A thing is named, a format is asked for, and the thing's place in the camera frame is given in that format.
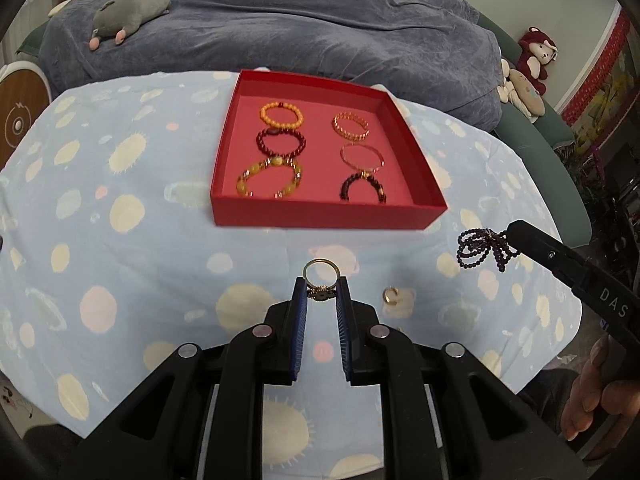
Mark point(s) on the person's right hand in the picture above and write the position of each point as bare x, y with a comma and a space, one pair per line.
585, 390

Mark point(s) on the teal padded bed frame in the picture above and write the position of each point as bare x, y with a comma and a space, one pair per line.
550, 160

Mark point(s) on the green houseplant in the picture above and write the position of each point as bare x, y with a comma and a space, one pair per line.
600, 185

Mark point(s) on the red patterned wall hanging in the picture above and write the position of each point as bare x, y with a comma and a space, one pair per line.
597, 70

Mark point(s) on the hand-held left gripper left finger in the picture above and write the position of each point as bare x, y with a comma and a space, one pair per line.
298, 330

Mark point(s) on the thin gold bangle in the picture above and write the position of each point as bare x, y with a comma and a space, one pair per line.
344, 157

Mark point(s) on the grey plush mouse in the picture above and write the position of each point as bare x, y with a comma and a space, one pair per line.
130, 10

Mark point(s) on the light blue spotted sheet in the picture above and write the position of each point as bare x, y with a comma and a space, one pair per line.
150, 260

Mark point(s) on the white device with wooden disc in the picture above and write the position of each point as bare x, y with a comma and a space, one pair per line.
20, 110

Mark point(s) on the beige spotted plush toy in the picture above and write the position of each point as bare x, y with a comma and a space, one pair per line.
525, 92

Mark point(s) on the red monkey plush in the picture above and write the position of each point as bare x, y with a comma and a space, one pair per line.
530, 42

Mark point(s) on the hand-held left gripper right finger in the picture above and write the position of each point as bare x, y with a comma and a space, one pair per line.
344, 330

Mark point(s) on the red cardboard box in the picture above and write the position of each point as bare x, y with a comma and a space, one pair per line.
320, 215

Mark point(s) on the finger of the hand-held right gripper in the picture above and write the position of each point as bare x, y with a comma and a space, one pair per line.
540, 247

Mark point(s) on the grey-blue blanket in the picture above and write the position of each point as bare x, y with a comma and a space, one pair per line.
300, 25

